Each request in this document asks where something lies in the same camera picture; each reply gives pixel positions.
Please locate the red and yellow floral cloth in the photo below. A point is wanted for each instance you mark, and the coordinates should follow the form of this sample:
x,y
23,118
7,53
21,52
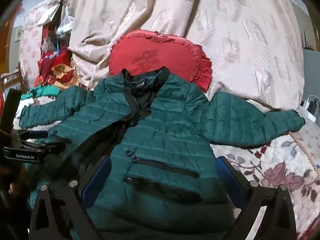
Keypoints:
x,y
55,69

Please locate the red heart-shaped ruffled pillow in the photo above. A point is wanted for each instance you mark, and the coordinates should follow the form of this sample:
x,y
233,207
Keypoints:
x,y
142,51

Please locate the beige embossed bedspread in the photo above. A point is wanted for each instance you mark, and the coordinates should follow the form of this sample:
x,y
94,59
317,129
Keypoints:
x,y
254,45

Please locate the white power strip with chargers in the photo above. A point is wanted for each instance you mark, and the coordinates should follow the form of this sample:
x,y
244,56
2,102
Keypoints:
x,y
310,108

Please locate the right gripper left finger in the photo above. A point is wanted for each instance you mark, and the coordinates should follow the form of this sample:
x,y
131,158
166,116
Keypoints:
x,y
48,215

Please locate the white plastic bag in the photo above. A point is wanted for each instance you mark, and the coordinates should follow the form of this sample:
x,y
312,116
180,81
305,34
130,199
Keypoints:
x,y
66,24

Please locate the grey cabinet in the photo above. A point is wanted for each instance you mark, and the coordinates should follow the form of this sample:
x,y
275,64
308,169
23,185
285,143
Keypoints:
x,y
311,73

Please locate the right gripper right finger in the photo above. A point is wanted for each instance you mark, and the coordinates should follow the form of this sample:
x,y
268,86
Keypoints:
x,y
278,221

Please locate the pink floral curtain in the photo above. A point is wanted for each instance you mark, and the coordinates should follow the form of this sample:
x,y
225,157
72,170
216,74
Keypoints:
x,y
30,41

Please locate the person's left hand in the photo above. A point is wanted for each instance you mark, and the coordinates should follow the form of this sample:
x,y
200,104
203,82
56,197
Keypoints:
x,y
14,189

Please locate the teal green cloth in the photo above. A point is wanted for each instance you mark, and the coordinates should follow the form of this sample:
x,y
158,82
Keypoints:
x,y
36,92

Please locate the dark green puffer jacket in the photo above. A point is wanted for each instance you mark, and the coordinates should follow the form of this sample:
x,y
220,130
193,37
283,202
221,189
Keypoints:
x,y
157,129

